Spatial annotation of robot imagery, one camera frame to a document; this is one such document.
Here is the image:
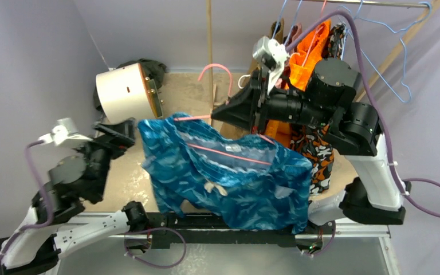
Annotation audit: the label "blue patterned shorts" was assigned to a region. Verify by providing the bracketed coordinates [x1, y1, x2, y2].
[137, 113, 312, 234]

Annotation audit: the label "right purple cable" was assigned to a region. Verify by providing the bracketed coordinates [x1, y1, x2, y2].
[286, 9, 440, 220]

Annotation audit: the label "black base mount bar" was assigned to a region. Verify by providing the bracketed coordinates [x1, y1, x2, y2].
[144, 213, 336, 253]

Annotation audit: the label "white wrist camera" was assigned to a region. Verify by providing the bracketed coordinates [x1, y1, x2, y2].
[38, 117, 93, 149]
[252, 36, 290, 96]

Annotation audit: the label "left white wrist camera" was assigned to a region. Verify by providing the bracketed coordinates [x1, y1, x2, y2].
[38, 117, 93, 149]

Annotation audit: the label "metal hanging rod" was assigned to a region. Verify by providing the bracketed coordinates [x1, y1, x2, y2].
[307, 0, 431, 9]

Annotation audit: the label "pink wire hanger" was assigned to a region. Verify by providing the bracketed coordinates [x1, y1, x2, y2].
[174, 63, 270, 165]
[301, 0, 327, 67]

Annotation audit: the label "wooden rack pole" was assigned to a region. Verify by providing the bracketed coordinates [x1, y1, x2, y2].
[206, 0, 216, 107]

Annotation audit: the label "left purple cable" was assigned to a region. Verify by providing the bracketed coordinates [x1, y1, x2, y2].
[0, 140, 56, 272]

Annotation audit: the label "camouflage patterned shorts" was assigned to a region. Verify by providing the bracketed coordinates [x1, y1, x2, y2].
[289, 22, 347, 196]

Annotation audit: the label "white cylindrical drum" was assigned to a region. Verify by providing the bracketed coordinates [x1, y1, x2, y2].
[96, 63, 163, 124]

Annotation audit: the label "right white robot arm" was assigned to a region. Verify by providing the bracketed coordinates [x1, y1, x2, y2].
[211, 58, 411, 233]

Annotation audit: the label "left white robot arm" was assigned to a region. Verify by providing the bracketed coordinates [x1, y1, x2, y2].
[0, 117, 148, 274]

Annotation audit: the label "pink shorts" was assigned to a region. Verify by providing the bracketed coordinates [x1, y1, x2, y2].
[276, 23, 303, 88]

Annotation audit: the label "wooden diagonal rack bar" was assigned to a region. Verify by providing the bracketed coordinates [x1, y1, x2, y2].
[356, 1, 440, 104]

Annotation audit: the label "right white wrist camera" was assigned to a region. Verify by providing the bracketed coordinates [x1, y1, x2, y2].
[252, 36, 290, 96]

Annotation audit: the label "empty blue wire hanger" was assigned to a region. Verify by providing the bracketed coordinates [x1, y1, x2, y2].
[337, 1, 432, 104]

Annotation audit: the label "orange shorts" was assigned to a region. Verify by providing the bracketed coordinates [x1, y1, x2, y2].
[264, 19, 331, 147]

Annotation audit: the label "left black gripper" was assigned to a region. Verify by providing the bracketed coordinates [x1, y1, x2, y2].
[71, 117, 138, 198]

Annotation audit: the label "dark green cloth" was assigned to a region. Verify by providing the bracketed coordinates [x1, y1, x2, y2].
[92, 58, 167, 112]

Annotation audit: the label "aluminium frame rail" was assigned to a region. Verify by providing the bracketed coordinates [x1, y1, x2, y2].
[45, 117, 399, 275]

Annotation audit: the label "brown shorts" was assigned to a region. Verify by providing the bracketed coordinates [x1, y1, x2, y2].
[247, 18, 285, 74]

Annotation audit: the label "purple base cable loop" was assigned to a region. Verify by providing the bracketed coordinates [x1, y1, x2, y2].
[123, 226, 188, 269]

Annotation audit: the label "blue wire hanger left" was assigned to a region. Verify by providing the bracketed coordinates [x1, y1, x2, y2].
[272, 0, 288, 39]

